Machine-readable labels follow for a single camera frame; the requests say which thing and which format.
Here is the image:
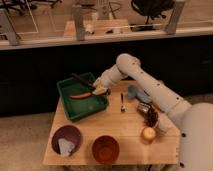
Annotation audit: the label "green plastic tray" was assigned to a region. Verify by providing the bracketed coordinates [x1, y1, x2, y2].
[57, 77, 109, 122]

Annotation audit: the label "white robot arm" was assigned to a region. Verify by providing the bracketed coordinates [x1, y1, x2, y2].
[93, 53, 213, 171]

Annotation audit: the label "orange carrot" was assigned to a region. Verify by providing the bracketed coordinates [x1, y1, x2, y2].
[69, 92, 92, 99]

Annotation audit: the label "dark red grapes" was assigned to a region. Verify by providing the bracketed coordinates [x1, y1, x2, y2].
[145, 108, 158, 127]

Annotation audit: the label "yellow red apple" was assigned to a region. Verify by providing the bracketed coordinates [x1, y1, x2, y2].
[141, 127, 156, 141]

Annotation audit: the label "white crumpled cloth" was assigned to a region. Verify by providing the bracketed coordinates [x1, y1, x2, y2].
[58, 138, 75, 157]

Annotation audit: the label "black office chair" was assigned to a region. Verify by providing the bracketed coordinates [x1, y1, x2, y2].
[131, 0, 174, 24]

